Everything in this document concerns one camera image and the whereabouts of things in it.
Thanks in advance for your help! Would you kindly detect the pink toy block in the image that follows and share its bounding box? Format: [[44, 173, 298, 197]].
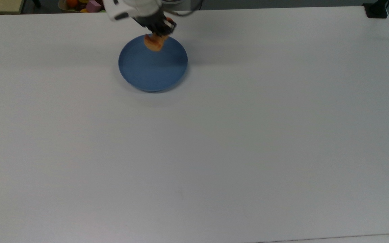
[[86, 0, 102, 13]]

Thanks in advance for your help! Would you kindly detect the blue round plate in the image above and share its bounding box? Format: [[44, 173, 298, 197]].
[[118, 34, 189, 92]]

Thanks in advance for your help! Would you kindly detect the orange toy bread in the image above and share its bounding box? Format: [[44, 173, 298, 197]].
[[144, 33, 170, 52]]

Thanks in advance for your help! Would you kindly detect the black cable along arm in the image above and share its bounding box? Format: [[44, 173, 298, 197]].
[[162, 0, 204, 17]]

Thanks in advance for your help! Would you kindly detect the basket of toy items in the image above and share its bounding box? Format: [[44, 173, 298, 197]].
[[58, 0, 106, 14]]

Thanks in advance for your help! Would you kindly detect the black corner table clamp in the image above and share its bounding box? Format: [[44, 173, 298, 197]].
[[363, 0, 389, 19]]

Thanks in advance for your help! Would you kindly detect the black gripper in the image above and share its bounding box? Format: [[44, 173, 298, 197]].
[[134, 10, 178, 38]]

